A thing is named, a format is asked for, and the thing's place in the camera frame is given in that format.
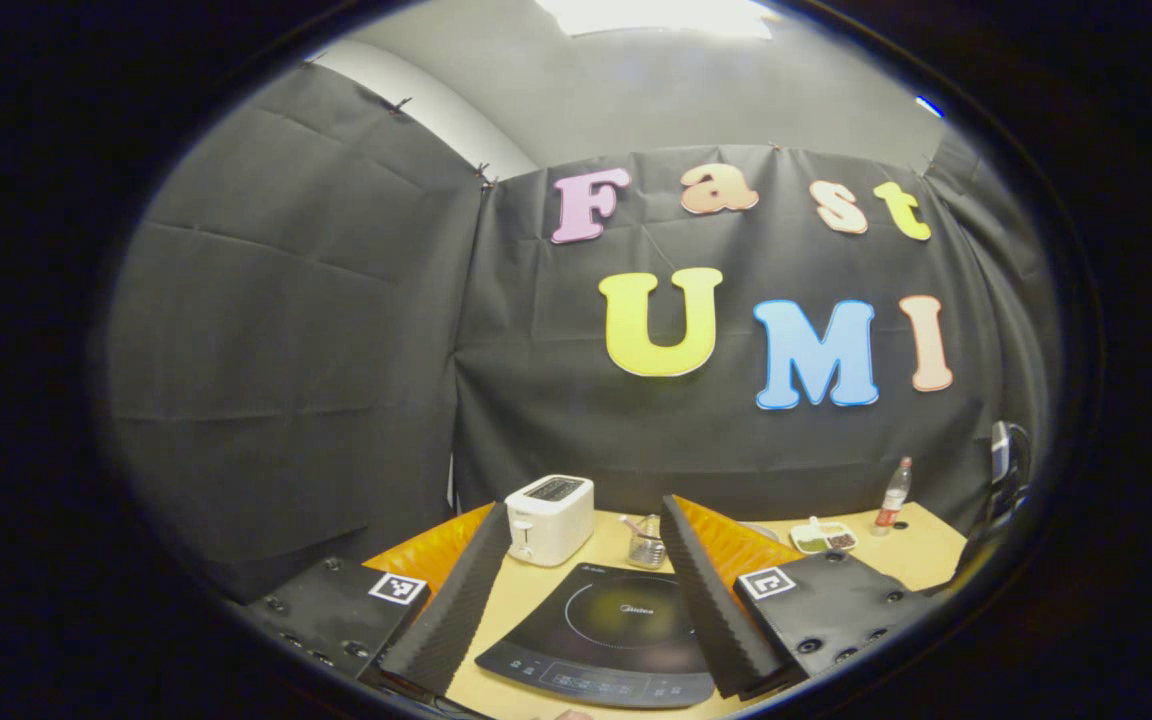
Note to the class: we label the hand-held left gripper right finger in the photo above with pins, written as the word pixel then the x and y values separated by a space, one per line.
pixel 711 610

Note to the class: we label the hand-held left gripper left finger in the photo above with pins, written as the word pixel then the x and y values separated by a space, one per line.
pixel 456 600

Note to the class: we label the black induction cooktop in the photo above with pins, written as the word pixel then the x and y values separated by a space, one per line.
pixel 616 640

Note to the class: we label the pink stick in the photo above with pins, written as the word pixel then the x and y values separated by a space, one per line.
pixel 632 525

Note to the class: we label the white toaster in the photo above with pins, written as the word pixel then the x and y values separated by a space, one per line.
pixel 556 525

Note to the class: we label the white divided dish with beans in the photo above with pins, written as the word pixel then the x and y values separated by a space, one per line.
pixel 824 538

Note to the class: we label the clear plastic bottle red label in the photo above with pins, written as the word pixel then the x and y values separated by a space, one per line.
pixel 893 500

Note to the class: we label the black backdrop cloth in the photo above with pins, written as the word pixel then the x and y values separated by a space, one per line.
pixel 286 380

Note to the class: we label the large ceiling light panel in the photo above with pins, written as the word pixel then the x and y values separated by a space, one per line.
pixel 656 15

